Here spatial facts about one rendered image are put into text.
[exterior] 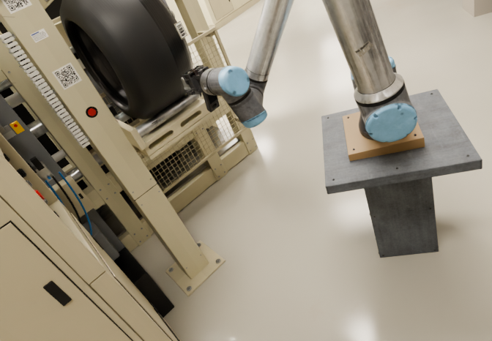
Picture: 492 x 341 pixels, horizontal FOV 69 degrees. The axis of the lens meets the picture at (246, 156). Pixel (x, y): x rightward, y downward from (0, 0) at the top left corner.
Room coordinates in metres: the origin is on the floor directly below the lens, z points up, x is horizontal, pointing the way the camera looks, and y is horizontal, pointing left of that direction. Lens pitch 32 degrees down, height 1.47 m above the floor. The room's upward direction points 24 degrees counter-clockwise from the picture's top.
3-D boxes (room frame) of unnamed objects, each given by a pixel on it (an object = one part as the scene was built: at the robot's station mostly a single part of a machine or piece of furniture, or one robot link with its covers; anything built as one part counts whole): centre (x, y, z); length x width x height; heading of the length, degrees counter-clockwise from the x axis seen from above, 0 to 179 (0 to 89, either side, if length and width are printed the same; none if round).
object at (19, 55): (1.42, 0.58, 1.19); 0.05 x 0.04 x 0.48; 28
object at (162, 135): (1.50, 0.24, 0.83); 0.36 x 0.09 x 0.06; 118
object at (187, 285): (1.48, 0.52, 0.01); 0.27 x 0.27 x 0.02; 28
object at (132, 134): (1.54, 0.46, 0.90); 0.40 x 0.03 x 0.10; 28
